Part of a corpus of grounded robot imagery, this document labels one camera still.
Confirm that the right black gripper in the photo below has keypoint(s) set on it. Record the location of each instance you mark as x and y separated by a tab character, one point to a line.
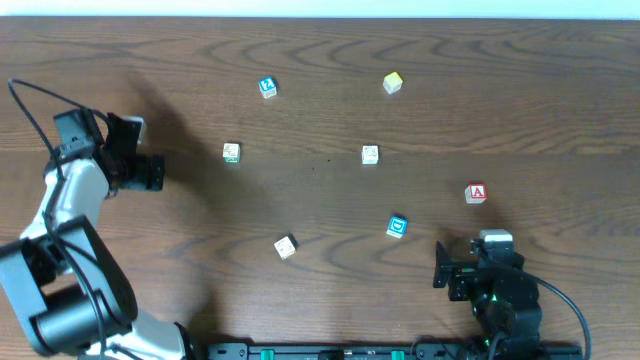
458	279

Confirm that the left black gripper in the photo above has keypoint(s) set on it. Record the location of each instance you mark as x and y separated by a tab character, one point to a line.
151	172

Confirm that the blue number 2 block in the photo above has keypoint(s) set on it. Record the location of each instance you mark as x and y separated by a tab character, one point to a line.
268	87

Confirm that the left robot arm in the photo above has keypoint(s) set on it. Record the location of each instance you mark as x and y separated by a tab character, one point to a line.
66	289

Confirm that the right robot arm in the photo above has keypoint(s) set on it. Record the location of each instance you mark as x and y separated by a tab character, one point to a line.
516	332

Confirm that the blue picture wooden block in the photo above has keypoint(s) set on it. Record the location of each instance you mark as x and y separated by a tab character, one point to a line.
397	227

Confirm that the red letter A block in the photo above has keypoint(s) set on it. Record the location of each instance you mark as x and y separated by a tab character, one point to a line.
475	193

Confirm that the green picture wooden block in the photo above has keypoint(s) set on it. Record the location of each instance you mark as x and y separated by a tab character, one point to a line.
231	152

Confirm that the plain engraved wooden block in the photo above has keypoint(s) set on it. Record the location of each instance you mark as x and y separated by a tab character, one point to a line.
370	154

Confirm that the plain tilted wooden block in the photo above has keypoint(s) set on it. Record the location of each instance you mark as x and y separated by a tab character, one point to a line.
285	247

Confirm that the yellow top wooden block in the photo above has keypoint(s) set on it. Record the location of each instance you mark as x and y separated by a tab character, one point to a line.
392	82

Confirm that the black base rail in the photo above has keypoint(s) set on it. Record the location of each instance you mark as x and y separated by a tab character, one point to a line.
431	350

